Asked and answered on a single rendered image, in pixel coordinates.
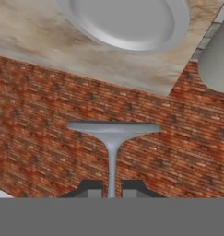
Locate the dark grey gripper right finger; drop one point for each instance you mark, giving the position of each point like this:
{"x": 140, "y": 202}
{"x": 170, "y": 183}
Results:
{"x": 132, "y": 186}

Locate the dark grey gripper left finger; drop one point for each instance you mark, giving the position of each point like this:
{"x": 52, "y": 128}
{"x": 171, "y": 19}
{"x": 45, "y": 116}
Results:
{"x": 91, "y": 186}

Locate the grey wine glass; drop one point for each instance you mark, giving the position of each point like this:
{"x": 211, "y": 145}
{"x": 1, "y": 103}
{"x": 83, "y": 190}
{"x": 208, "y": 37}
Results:
{"x": 112, "y": 131}

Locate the white round plate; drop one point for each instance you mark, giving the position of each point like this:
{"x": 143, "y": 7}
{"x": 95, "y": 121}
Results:
{"x": 128, "y": 22}

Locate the pale grey rounded stool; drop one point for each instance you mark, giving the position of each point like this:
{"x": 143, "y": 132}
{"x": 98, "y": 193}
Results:
{"x": 215, "y": 58}

